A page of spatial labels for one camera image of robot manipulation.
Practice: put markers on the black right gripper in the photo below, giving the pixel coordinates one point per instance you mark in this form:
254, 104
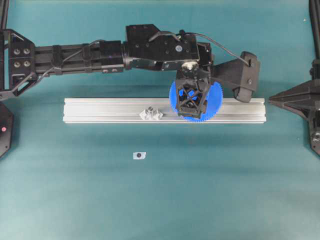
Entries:
301, 99

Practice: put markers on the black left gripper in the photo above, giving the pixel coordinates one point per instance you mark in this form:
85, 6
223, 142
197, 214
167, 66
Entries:
199, 68

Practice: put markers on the large blue plastic gear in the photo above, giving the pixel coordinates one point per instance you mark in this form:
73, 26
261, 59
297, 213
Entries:
214, 103

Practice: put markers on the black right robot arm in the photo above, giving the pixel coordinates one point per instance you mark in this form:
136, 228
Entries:
314, 119

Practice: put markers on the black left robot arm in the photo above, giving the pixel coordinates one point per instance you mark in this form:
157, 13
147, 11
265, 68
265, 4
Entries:
23, 64

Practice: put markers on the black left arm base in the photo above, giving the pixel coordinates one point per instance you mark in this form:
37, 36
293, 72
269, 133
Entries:
6, 128

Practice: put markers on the aluminium extrusion profile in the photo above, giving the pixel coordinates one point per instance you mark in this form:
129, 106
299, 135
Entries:
127, 110

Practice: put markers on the silver shaft bracket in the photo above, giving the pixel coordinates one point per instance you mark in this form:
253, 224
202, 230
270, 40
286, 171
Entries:
151, 114

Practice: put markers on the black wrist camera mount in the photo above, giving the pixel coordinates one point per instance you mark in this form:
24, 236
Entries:
239, 77

